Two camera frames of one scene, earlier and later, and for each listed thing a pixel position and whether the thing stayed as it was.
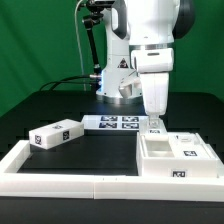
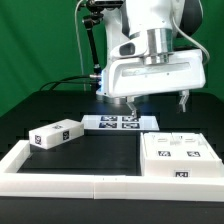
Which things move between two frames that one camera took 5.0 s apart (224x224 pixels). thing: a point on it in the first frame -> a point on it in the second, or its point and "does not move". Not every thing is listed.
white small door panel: [144, 127] -> [159, 146]
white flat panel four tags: [111, 122] does not move
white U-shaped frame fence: [112, 186] does not move
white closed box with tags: [57, 133] does not move
